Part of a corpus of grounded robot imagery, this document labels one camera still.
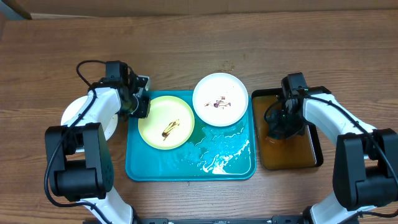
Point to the white plate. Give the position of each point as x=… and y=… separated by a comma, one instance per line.
x=220, y=99
x=73, y=108

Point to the teal plastic tray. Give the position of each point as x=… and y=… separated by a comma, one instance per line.
x=211, y=153

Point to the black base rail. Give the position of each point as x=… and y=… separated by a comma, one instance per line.
x=278, y=219

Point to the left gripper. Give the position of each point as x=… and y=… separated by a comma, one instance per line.
x=143, y=111

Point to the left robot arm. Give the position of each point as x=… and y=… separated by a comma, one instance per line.
x=79, y=170

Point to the dark chair part background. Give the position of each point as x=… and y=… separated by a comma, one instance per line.
x=13, y=11

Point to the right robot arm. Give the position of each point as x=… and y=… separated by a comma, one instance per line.
x=365, y=166

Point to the black tray with brown water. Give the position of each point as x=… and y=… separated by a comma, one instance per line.
x=299, y=151

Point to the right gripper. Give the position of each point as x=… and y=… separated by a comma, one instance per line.
x=277, y=129

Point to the yellow-green plate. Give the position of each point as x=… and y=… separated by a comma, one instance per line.
x=169, y=124

